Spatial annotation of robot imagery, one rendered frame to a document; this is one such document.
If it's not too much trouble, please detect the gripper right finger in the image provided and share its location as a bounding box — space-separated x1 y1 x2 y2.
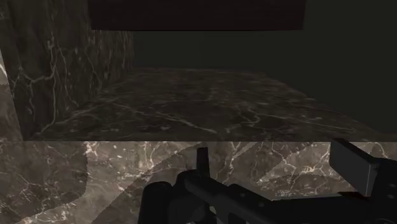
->
329 138 397 224

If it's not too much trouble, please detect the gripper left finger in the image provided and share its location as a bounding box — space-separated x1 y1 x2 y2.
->
137 146 280 224

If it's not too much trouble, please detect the dark brown wall cabinet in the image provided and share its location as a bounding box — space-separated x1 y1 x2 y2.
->
88 0 308 31

